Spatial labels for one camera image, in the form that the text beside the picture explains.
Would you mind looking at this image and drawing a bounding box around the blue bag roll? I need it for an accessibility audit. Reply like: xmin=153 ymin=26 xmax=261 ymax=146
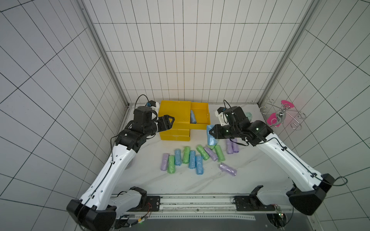
xmin=174 ymin=149 xmax=182 ymax=166
xmin=190 ymin=110 xmax=197 ymax=124
xmin=188 ymin=150 xmax=196 ymax=169
xmin=196 ymin=155 xmax=204 ymax=175
xmin=206 ymin=125 xmax=218 ymax=146

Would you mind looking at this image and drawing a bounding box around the yellow top drawer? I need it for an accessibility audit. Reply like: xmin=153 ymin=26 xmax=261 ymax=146
xmin=190 ymin=102 xmax=211 ymax=130

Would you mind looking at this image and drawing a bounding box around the blue bag roll bottom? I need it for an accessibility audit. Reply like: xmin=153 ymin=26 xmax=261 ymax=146
xmin=190 ymin=110 xmax=197 ymax=124

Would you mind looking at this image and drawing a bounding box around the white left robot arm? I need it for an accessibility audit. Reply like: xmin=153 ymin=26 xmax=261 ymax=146
xmin=66 ymin=106 xmax=175 ymax=231

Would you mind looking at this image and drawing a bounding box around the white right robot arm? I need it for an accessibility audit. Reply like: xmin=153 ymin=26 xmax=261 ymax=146
xmin=209 ymin=106 xmax=335 ymax=216

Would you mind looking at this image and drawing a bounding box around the yellow plastic drawer cabinet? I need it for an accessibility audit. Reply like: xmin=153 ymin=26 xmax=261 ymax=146
xmin=159 ymin=101 xmax=191 ymax=141

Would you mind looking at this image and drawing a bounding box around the green glass jar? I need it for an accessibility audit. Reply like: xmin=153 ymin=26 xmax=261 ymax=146
xmin=245 ymin=112 xmax=252 ymax=122

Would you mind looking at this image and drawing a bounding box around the purple bag roll upper left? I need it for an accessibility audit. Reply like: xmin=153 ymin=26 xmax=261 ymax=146
xmin=225 ymin=139 xmax=234 ymax=155

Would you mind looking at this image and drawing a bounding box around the purple bag roll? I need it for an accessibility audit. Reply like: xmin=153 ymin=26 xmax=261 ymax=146
xmin=219 ymin=163 xmax=237 ymax=176
xmin=231 ymin=138 xmax=240 ymax=153
xmin=161 ymin=153 xmax=170 ymax=171
xmin=225 ymin=139 xmax=234 ymax=155
xmin=204 ymin=147 xmax=218 ymax=161

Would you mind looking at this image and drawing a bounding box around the purple bag roll upper right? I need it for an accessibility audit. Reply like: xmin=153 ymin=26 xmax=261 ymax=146
xmin=231 ymin=138 xmax=240 ymax=153

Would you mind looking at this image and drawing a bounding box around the purple bag roll center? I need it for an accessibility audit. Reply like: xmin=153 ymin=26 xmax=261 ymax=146
xmin=204 ymin=147 xmax=218 ymax=161

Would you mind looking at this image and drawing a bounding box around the green bag roll right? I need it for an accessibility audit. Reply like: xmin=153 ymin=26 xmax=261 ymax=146
xmin=214 ymin=145 xmax=225 ymax=163

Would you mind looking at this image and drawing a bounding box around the green bag roll center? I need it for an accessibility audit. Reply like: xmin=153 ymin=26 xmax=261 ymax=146
xmin=196 ymin=145 xmax=210 ymax=160

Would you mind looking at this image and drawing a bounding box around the purple bag roll far left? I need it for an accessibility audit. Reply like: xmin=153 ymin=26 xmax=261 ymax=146
xmin=161 ymin=153 xmax=170 ymax=171

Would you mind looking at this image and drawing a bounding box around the green bag roll middle left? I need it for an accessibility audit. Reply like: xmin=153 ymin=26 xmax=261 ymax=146
xmin=182 ymin=146 xmax=190 ymax=164

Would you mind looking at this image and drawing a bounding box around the purple bag roll lower right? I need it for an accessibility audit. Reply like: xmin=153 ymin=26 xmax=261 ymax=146
xmin=219 ymin=163 xmax=237 ymax=176

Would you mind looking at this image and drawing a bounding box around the pink cup on stand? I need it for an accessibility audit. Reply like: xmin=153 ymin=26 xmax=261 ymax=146
xmin=267 ymin=112 xmax=281 ymax=128

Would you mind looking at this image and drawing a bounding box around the chrome cup holder stand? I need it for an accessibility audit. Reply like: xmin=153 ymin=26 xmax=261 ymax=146
xmin=259 ymin=98 xmax=307 ymax=131

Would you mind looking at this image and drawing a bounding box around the green bag roll far left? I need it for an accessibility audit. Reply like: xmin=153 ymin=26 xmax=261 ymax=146
xmin=167 ymin=155 xmax=175 ymax=174

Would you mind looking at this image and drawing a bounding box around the pink cup upper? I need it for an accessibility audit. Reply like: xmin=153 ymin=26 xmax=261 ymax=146
xmin=281 ymin=100 xmax=294 ymax=108

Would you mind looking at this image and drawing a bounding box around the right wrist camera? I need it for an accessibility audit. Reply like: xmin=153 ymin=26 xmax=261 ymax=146
xmin=215 ymin=107 xmax=228 ymax=126

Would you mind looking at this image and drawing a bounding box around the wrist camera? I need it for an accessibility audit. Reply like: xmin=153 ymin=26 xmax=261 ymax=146
xmin=145 ymin=100 xmax=160 ymax=110
xmin=215 ymin=107 xmax=228 ymax=126

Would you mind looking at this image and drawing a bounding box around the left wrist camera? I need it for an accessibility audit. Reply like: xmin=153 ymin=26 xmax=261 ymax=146
xmin=145 ymin=100 xmax=160 ymax=110

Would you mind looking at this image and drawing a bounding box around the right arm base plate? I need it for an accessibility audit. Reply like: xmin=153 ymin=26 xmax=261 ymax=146
xmin=232 ymin=196 xmax=276 ymax=212

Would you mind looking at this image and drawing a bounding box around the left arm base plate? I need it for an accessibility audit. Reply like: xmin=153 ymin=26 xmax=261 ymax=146
xmin=129 ymin=196 xmax=161 ymax=212

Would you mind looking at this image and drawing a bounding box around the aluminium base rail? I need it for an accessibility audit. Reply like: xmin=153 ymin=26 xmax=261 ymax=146
xmin=108 ymin=190 xmax=297 ymax=215

